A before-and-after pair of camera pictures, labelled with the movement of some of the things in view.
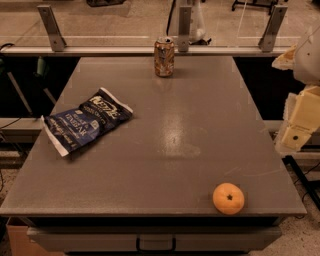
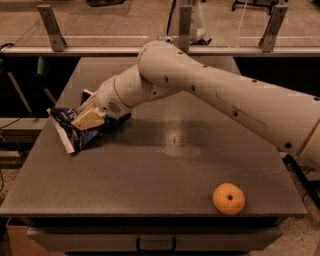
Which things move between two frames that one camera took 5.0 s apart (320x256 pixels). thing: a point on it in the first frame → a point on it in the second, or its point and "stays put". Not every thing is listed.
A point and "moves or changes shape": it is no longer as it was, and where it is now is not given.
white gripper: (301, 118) → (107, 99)
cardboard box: (20, 243) stays put
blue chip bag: (105, 111) moves or changes shape
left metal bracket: (56, 40) stays put
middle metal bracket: (185, 13) stays put
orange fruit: (228, 198) stays put
